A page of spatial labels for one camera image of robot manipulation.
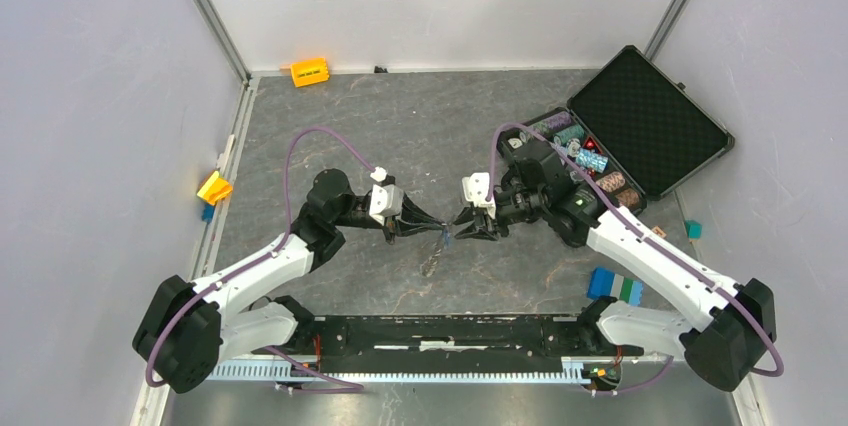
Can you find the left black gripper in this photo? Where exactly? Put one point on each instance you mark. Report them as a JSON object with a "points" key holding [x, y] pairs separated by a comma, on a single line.
{"points": [[414, 214]]}

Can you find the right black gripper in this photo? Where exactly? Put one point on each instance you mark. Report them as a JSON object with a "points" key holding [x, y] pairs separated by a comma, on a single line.
{"points": [[479, 230]]}

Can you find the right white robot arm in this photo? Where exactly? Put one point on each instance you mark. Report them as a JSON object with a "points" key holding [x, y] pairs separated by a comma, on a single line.
{"points": [[725, 330]]}

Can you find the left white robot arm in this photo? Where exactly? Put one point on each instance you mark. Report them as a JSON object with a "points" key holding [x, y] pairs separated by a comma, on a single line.
{"points": [[190, 327]]}

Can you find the blue green toy bricks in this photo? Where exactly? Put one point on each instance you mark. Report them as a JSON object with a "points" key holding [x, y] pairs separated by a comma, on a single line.
{"points": [[605, 283]]}

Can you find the orange block at back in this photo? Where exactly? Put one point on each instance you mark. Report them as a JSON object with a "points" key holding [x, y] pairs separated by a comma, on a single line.
{"points": [[309, 72]]}

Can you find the orange block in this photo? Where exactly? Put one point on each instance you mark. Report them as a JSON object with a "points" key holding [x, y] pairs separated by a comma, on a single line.
{"points": [[309, 72], [214, 189]]}

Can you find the black poker chip case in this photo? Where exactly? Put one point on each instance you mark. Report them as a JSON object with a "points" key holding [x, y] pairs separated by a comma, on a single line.
{"points": [[628, 136]]}

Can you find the orange block at left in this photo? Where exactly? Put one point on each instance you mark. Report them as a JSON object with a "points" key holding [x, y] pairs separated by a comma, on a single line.
{"points": [[214, 189]]}

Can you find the small blue block left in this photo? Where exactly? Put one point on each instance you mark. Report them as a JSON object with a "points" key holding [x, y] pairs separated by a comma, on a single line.
{"points": [[208, 212]]}

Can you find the teal cube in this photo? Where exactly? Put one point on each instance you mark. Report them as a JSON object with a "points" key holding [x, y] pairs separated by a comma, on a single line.
{"points": [[693, 229]]}

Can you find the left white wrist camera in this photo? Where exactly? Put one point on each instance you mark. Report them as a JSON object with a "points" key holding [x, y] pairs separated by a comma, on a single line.
{"points": [[386, 197]]}

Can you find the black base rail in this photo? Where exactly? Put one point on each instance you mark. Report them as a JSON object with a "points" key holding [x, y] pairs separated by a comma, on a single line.
{"points": [[442, 344]]}

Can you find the white toothed cable rail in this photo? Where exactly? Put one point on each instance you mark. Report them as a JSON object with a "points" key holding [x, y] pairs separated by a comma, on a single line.
{"points": [[279, 371]]}

